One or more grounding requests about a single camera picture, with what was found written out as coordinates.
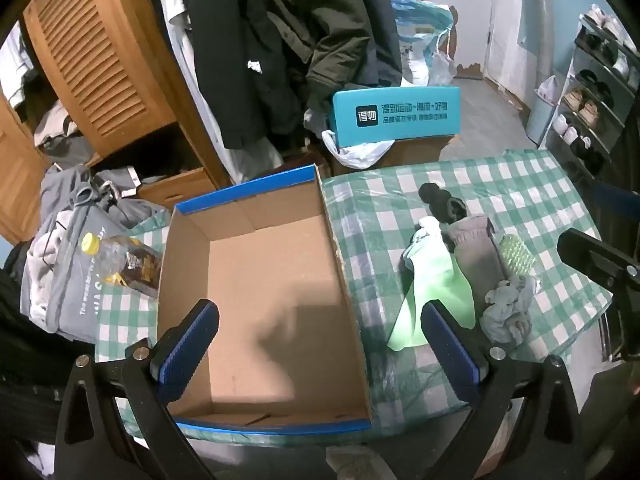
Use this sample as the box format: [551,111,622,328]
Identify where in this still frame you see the light blue trash bin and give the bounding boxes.
[525,87,558,146]

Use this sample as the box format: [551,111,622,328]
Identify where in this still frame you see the clear plastic bag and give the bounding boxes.
[427,51,457,87]

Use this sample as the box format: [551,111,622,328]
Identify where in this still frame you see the white plastic bag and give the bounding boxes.
[320,129,396,170]

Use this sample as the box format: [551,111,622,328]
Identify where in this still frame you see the green checkered tablecloth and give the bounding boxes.
[95,149,616,448]

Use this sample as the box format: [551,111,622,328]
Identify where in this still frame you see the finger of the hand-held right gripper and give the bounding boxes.
[556,227,640,361]
[595,182,640,226]

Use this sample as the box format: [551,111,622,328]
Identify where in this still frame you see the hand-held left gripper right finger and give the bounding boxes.
[421,300,586,480]

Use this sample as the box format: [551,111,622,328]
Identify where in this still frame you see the blue plastic bag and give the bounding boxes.
[390,0,456,86]

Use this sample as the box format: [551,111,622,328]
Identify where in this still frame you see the wooden drawer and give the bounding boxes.
[137,166,216,211]

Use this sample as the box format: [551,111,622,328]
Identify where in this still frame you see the teal shoe box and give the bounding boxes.
[325,86,463,176]

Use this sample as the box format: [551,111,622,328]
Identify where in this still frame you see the olive green jacket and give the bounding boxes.
[255,0,386,136]

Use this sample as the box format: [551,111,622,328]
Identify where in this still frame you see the navy blue jacket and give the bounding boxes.
[367,0,403,86]

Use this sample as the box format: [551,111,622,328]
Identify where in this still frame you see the wooden louvered wardrobe door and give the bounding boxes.
[22,0,176,158]

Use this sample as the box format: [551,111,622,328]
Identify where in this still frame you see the metal shoe rack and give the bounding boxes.
[545,10,640,176]

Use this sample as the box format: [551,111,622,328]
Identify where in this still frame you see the white hanging shirt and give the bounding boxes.
[132,0,286,186]

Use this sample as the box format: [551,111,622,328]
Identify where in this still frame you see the wooden panel wardrobe door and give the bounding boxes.
[0,92,53,241]

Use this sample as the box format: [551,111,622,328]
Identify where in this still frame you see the light green cloth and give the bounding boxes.
[387,237,476,351]

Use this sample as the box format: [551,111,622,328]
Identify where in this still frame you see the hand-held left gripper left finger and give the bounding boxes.
[54,299,221,480]

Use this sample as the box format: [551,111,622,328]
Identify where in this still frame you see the black coat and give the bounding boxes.
[187,0,311,151]

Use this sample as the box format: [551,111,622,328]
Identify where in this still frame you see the plastic bottle with yellow cap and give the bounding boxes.
[81,231,163,296]

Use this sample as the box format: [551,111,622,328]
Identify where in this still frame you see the green sparkly scouring cloth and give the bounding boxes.
[497,234,537,277]

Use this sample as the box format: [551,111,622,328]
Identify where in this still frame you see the cardboard box with blue rim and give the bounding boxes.
[157,162,373,436]

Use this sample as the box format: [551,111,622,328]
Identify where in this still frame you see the black sock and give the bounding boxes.
[419,182,468,226]

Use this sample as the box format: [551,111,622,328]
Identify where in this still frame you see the large grey fleece sock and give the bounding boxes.
[442,215,511,306]

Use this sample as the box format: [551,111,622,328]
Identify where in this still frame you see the blue-grey sock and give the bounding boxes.
[480,275,538,346]

